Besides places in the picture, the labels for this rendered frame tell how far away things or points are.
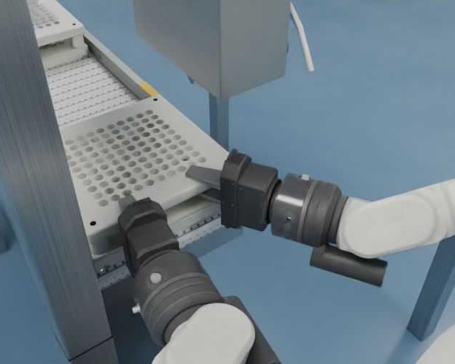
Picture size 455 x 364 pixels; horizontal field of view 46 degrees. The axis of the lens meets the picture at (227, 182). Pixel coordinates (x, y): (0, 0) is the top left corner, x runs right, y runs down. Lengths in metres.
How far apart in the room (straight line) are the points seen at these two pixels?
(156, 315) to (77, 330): 0.14
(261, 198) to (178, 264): 0.16
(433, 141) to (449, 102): 0.35
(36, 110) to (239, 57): 0.27
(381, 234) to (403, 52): 2.64
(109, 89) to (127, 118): 0.23
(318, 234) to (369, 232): 0.07
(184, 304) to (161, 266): 0.06
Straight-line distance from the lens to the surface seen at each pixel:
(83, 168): 0.81
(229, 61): 0.65
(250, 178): 0.71
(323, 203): 0.69
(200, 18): 0.66
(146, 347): 1.20
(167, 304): 0.58
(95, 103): 1.08
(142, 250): 0.63
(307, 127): 2.54
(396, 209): 0.67
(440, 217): 0.68
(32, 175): 0.52
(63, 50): 1.23
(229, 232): 0.91
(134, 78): 1.08
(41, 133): 0.50
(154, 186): 0.76
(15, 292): 1.97
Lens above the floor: 1.47
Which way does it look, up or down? 42 degrees down
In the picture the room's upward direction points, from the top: straight up
